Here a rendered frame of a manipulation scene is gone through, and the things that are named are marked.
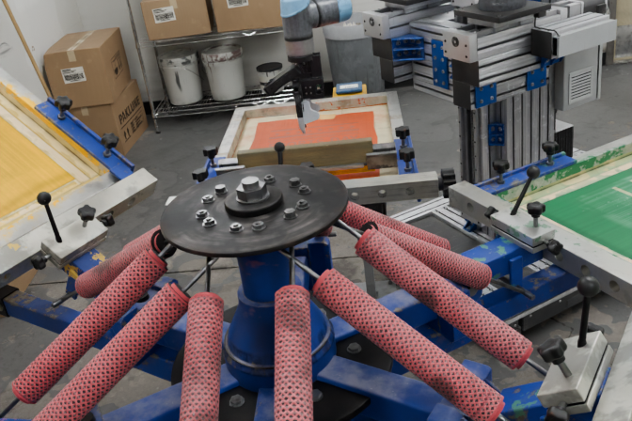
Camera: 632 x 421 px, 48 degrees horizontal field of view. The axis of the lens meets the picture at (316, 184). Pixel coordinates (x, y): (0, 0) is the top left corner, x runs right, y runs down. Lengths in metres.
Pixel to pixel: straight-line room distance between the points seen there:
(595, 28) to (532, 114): 0.50
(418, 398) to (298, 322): 0.27
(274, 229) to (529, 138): 1.98
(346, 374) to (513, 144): 1.81
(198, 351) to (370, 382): 0.32
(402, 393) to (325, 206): 0.32
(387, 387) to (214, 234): 0.37
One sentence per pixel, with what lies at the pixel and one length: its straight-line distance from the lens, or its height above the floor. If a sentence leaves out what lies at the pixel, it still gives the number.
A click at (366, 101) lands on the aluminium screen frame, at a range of 2.54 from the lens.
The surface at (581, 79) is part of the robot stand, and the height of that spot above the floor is 0.87.
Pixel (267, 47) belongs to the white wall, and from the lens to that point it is 5.73.
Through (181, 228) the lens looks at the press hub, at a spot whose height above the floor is 1.31.
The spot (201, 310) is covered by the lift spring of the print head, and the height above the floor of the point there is 1.25.
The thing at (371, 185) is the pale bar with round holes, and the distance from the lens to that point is 1.74.
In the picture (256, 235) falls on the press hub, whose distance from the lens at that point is 1.03.
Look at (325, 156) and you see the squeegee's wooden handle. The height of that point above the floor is 1.03.
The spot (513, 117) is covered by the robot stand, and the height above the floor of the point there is 0.78.
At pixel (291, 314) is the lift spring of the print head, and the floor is 1.24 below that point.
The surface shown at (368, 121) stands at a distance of 2.40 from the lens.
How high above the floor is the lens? 1.80
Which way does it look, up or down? 25 degrees down
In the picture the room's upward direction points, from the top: 8 degrees counter-clockwise
